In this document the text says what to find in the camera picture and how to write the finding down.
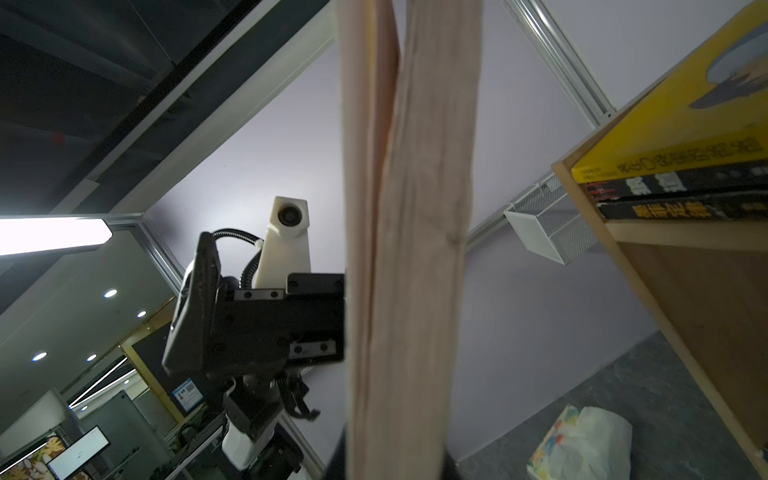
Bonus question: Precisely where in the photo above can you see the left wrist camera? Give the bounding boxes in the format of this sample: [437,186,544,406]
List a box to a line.
[248,196,311,289]

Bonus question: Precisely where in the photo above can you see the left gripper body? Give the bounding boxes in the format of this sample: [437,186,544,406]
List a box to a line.
[206,273,346,378]

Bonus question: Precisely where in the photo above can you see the wooden two-tier bookshelf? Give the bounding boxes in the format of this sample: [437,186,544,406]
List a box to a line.
[552,104,767,478]

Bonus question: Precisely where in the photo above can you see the white mesh box basket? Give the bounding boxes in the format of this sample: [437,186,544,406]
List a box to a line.
[504,173,598,265]

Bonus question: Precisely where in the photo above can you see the yellow folder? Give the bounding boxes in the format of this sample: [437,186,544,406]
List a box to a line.
[571,1,767,184]

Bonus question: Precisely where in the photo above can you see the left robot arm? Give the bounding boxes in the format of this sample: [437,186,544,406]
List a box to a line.
[162,229,345,479]

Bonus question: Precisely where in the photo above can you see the black Murphy's law book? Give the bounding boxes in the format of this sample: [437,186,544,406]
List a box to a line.
[597,190,767,221]

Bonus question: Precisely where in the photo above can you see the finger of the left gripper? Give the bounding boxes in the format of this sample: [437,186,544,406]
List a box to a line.
[162,232,221,375]

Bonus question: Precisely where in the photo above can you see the black wolf cover book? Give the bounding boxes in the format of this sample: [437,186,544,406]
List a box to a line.
[585,159,767,202]

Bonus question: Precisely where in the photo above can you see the navy notebook white lines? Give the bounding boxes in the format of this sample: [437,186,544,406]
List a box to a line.
[335,1,483,479]

